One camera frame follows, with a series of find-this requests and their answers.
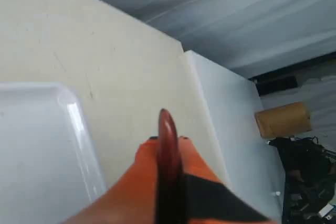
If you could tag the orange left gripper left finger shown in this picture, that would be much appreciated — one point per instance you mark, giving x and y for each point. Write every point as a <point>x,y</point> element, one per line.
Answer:
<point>132,198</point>

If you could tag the white backdrop curtain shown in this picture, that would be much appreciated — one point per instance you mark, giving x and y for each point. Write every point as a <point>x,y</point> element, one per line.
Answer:
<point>250,37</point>

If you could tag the brown wooden spoon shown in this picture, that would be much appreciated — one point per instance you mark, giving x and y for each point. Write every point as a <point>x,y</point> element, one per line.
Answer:
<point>170,197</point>

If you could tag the black equipment pile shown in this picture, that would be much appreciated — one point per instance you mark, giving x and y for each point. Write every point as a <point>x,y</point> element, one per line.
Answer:
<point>309,180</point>

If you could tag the brown cardboard box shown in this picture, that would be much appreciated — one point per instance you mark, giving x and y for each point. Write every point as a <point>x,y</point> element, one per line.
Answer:
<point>284,121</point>

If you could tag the white plastic tray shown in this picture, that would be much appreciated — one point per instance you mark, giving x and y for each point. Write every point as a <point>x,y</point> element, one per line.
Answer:
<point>49,168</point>

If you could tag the white side table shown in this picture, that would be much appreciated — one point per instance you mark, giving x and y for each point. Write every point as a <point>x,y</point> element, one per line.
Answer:
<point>232,145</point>

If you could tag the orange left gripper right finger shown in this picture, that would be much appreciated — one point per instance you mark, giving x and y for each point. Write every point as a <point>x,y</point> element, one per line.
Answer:
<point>208,200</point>

